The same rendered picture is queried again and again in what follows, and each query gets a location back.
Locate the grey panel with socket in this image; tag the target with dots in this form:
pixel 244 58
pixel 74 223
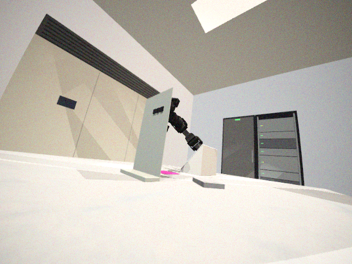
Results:
pixel 151 141

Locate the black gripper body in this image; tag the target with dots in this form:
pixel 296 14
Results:
pixel 173 118

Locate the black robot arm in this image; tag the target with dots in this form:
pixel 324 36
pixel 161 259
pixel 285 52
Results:
pixel 192 140

